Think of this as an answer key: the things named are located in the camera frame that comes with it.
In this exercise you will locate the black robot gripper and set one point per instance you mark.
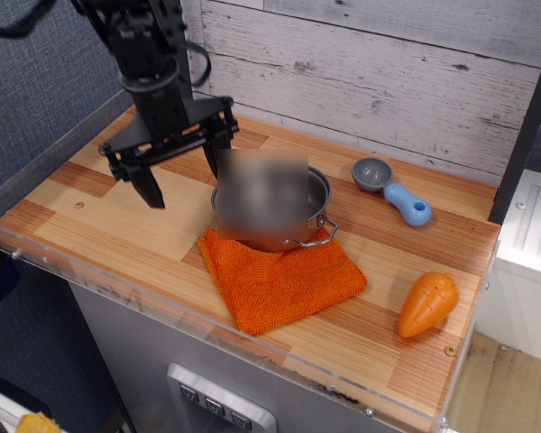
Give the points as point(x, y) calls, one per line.
point(165, 125)

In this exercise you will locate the stainless steel pot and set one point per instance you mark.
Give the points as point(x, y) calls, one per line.
point(275, 207)

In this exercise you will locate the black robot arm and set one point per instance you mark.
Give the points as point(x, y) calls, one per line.
point(148, 42)

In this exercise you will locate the orange folded towel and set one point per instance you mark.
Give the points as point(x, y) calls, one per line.
point(264, 291)

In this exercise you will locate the clear acrylic shelf guard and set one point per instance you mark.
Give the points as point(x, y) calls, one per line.
point(386, 359)

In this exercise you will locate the silver toy fridge cabinet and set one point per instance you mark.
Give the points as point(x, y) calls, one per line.
point(308, 374)

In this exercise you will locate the blue grey toy scoop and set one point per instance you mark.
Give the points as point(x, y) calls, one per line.
point(375, 175)

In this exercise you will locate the silver dispenser button panel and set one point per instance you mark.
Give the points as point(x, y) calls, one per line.
point(205, 406)

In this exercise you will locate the orange plastic toy carrot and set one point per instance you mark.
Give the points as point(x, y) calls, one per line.
point(431, 299)

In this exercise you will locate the yellow object bottom left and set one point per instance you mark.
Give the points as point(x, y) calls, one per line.
point(37, 423)

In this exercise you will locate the white appliance at right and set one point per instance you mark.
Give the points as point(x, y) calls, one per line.
point(509, 310)

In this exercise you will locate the dark grey right post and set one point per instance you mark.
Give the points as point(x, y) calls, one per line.
point(518, 158)

